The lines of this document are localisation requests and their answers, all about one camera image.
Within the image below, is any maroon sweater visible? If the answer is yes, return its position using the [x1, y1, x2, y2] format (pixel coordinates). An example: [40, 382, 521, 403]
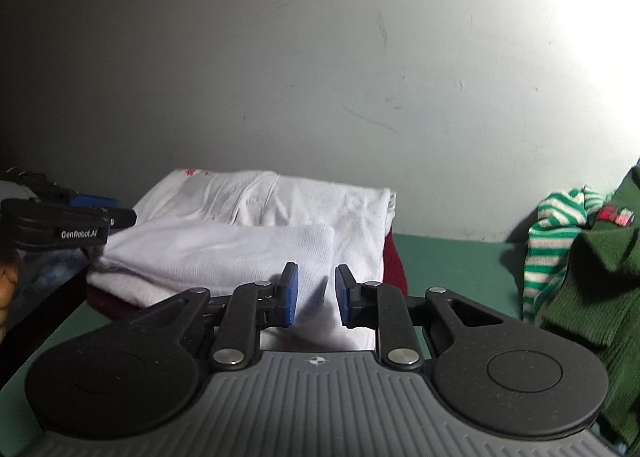
[85, 232, 408, 310]

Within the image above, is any green white striped garment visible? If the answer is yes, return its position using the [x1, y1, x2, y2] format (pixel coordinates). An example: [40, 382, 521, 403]
[522, 186, 608, 323]

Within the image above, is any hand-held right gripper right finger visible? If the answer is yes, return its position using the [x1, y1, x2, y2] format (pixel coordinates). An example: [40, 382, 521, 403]
[334, 264, 503, 370]

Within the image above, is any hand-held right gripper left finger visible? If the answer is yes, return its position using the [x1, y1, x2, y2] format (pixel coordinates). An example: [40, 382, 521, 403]
[117, 262, 300, 370]

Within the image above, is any white polo shirt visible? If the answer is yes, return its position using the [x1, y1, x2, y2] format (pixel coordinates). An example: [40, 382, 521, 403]
[87, 168, 398, 353]

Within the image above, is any person's left hand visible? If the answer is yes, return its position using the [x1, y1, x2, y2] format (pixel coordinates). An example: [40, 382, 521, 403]
[0, 253, 23, 338]

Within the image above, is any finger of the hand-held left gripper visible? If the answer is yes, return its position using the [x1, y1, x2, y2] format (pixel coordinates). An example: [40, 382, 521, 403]
[5, 167, 115, 211]
[99, 207, 137, 236]

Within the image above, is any green sweater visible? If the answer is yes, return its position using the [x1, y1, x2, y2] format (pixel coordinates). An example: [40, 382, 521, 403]
[542, 164, 640, 448]

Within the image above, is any red plaid cloth piece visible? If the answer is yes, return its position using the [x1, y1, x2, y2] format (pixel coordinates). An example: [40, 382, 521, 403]
[597, 204, 637, 229]

